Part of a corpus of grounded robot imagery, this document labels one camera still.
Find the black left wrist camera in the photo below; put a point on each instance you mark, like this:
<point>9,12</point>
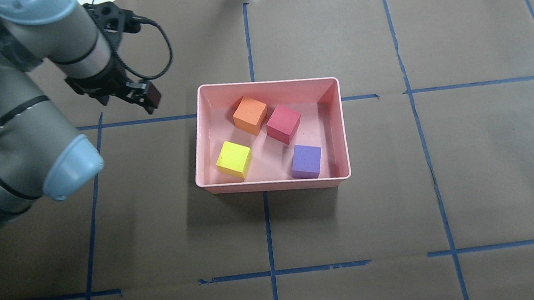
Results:
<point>113,21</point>

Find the yellow foam block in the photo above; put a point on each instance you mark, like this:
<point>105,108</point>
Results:
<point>234,159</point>

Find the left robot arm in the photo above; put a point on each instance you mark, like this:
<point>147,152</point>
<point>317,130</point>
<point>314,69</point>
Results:
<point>41,153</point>

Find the pink red foam block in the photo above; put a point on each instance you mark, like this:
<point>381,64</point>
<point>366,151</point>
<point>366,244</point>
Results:
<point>283,124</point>

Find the purple foam block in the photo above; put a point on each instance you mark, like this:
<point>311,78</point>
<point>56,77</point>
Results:
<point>306,162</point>

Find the pink plastic bin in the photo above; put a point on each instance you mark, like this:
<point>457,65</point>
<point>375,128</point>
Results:
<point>319,102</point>

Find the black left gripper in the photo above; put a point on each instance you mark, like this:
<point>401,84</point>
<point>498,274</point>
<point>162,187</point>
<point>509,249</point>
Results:
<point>102,81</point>

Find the orange foam block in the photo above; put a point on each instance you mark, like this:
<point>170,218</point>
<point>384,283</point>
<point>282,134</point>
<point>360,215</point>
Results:
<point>250,115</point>

